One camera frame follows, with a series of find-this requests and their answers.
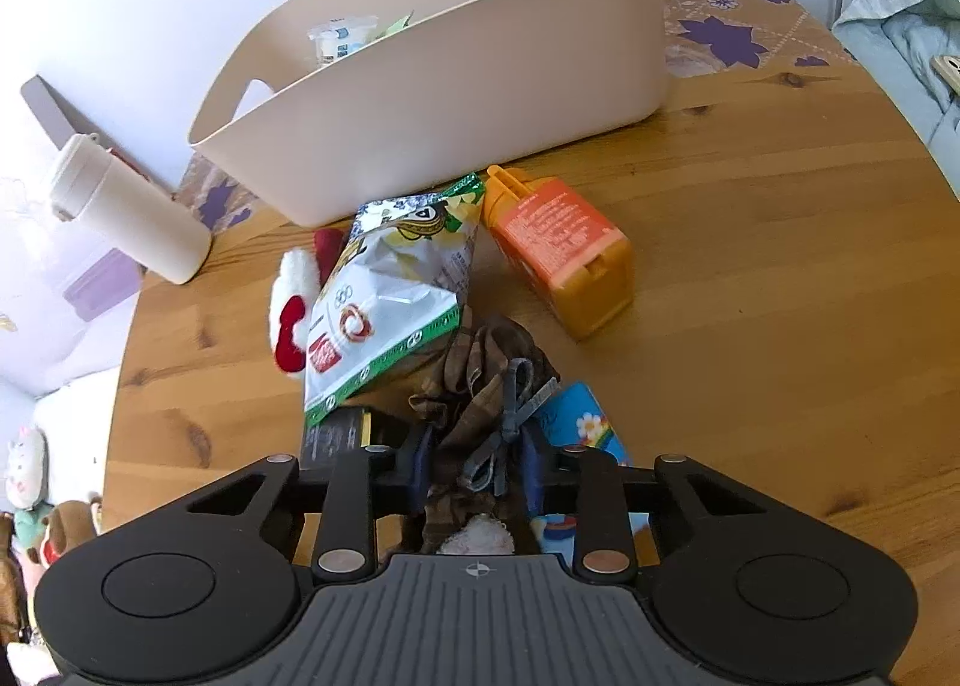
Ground orange plastic box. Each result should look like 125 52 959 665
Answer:
480 165 635 341

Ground brown plaid cloth bow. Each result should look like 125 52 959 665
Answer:
409 315 562 556

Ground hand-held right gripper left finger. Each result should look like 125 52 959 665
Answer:
184 423 437 577

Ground wooden desk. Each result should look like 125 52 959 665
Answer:
105 0 960 582

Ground blue cartoon booklet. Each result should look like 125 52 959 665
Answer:
525 382 650 556

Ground brown plush bear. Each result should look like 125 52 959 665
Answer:
41 498 102 568

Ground white bunny plush toy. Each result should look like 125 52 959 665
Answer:
4 423 46 507

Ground small black box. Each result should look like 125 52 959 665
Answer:
301 407 410 466

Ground white green snack bag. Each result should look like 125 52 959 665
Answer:
304 172 487 430

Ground white thermos bottle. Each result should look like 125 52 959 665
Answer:
49 133 213 286

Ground lavender board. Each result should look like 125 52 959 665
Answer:
0 75 181 398

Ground clear blue white packet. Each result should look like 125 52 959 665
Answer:
307 15 380 67

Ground white plush toy red bow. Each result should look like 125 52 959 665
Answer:
268 228 350 378

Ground beige plastic storage basket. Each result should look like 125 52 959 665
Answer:
187 0 671 228

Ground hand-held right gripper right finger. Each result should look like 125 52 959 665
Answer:
520 427 762 577

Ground white bedding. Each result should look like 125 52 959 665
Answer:
0 363 121 507

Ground beige remote control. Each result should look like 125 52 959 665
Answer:
930 55 960 110

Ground light blue quilted blanket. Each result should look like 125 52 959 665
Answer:
832 0 960 200

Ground purple flower table mat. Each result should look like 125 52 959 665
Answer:
176 0 856 233

